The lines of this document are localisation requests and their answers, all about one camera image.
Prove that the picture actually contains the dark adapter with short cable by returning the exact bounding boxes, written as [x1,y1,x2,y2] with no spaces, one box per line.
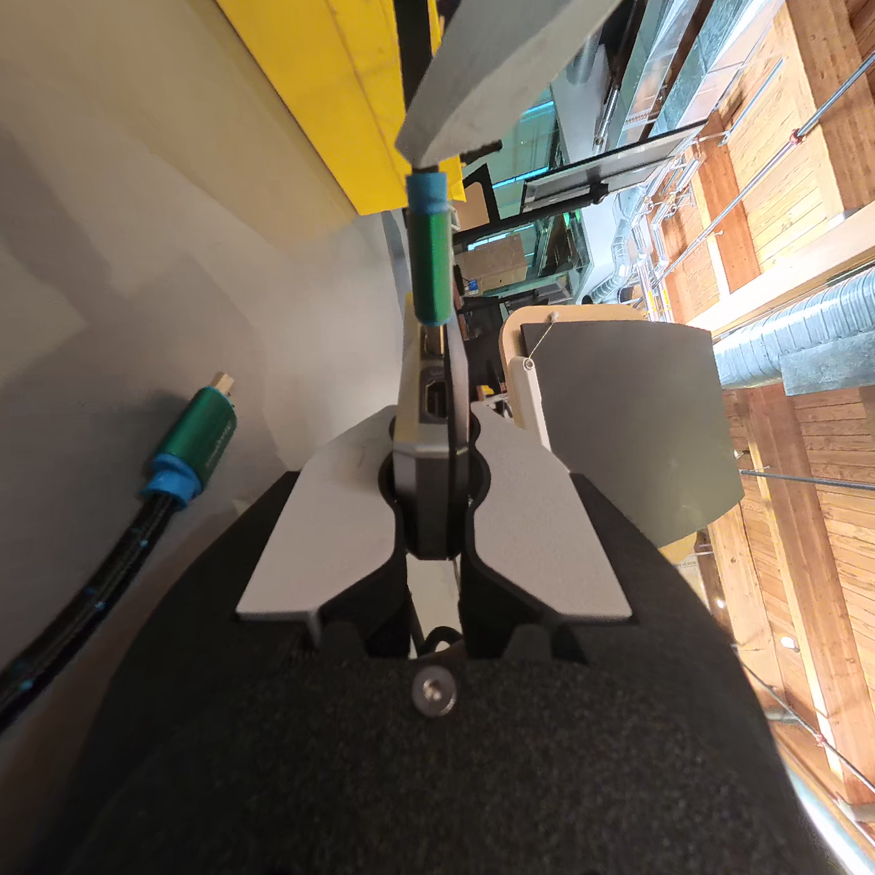
[391,301,474,660]

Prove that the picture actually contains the white panel stand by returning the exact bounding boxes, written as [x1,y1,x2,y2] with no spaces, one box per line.
[507,354,552,453]

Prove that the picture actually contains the yellow plastic bin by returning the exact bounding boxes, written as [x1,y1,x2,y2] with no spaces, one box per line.
[215,0,467,217]

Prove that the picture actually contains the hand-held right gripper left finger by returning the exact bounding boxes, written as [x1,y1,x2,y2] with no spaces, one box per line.
[236,405,412,659]

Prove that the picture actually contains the flat hanging screen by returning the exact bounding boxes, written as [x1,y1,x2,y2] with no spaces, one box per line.
[521,118,710,206]

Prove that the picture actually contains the black braided cable green plugs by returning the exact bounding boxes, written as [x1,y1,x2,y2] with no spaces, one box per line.
[0,170,458,736]

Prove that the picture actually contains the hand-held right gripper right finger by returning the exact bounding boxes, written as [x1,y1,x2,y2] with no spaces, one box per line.
[458,400,634,659]

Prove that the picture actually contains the grey desk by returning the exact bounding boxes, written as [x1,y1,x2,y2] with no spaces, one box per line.
[0,0,419,875]

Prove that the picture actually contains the silver ventilation duct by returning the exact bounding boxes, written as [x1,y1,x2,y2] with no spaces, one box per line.
[711,263,875,397]

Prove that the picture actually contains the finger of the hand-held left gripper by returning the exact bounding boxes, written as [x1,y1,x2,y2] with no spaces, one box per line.
[395,0,624,172]

